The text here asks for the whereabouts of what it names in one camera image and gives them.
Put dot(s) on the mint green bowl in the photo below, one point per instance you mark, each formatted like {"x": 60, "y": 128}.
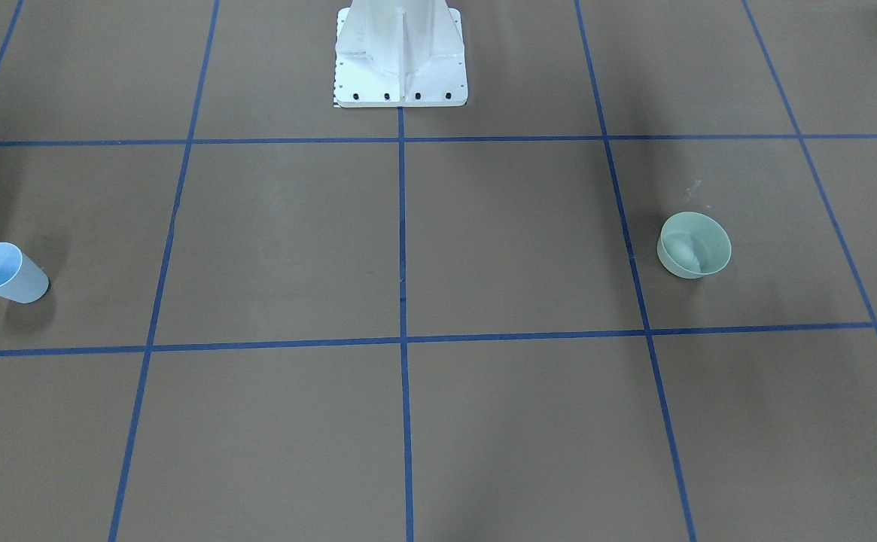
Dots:
{"x": 692, "y": 245}

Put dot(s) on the light blue plastic cup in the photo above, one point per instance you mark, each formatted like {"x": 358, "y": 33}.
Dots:
{"x": 21, "y": 280}

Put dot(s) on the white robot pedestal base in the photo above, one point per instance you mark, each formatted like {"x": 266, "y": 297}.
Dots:
{"x": 399, "y": 54}

